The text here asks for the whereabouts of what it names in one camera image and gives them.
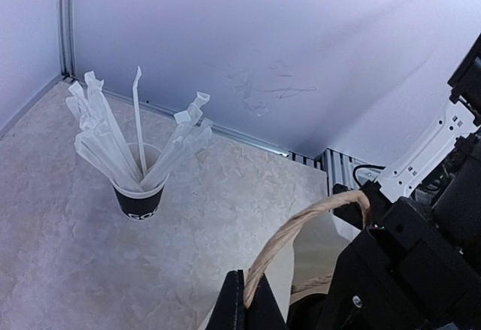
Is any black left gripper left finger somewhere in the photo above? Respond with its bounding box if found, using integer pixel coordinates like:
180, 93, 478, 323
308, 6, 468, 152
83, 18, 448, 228
206, 270, 245, 330

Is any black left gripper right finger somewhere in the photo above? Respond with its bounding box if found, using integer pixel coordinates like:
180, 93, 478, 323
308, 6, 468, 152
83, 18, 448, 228
246, 275, 288, 330

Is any cream paper takeout bag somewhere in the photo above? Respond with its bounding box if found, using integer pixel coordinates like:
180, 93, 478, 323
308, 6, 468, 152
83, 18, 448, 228
195, 189, 373, 330

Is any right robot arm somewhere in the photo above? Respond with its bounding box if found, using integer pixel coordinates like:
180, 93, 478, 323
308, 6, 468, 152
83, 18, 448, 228
287, 42, 480, 329

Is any black cup holding straws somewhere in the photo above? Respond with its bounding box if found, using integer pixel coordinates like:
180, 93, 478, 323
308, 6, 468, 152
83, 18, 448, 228
111, 144, 168, 224

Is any white wrapped straws bundle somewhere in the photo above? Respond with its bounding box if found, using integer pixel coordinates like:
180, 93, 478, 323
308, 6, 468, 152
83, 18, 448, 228
65, 68, 213, 192

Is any right aluminium frame post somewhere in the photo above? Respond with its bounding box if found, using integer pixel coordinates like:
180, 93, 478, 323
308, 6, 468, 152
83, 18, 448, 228
57, 0, 76, 79

